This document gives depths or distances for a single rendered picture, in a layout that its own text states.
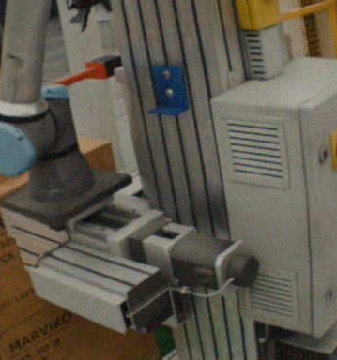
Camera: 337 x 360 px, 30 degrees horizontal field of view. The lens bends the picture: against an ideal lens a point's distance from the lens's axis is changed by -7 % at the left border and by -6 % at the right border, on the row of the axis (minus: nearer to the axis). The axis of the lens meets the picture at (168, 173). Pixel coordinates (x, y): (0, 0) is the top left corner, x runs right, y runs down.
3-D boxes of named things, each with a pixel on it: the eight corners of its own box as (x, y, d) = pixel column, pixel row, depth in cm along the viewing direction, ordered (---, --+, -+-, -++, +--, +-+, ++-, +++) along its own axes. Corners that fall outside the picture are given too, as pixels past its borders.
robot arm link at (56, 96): (86, 132, 139) (75, 73, 134) (62, 156, 127) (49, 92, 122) (39, 138, 143) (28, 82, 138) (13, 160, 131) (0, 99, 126)
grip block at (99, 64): (110, 70, 186) (107, 54, 184) (129, 70, 180) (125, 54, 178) (87, 79, 181) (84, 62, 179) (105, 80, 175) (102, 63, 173)
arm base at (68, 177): (109, 178, 139) (99, 135, 136) (57, 207, 129) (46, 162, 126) (65, 170, 149) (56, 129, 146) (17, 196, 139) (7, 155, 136)
